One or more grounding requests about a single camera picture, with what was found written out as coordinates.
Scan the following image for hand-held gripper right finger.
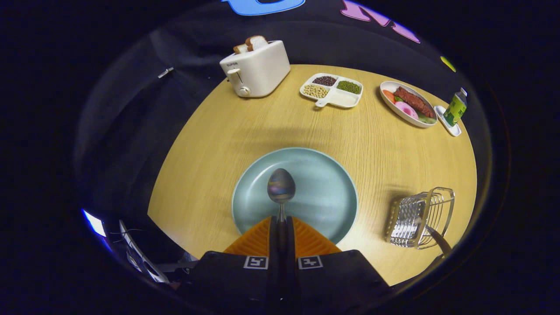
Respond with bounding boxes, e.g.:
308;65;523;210
282;216;391;315

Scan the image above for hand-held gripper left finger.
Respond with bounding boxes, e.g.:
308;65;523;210
189;216;283;315

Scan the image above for silver metal spoon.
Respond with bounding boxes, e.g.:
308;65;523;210
267;168;296;254

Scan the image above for silver metal fork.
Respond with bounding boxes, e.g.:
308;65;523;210
422;221;452;256

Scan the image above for pale teal plate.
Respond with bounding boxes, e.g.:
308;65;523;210
231;147;358;245

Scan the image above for perforated steel basket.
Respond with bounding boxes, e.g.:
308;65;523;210
385;187;455;250

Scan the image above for pile of pale soybeans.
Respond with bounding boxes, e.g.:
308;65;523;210
303;84;329;99

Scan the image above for white divided snack dish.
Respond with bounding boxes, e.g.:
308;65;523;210
300;73;364;109

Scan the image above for pile of green beans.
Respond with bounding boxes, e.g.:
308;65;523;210
336;80;362;95

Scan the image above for white oval food plate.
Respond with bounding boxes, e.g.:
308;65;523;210
380;81;438;128

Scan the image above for white toaster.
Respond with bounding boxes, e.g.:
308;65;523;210
219;40;291;98

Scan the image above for pink round food slice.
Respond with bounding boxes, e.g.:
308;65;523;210
395;101;419;120

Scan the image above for bright lit screen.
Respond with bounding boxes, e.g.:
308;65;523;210
82;209;106;238

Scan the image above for brown meat pieces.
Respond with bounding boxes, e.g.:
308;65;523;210
394;86;435;118

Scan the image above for white square coaster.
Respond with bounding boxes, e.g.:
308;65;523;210
434;105;462;137

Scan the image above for green label plastic bottle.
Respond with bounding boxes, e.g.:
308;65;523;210
443;87;468;127

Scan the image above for white frame stand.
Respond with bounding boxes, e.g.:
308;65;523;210
119;220;170;284

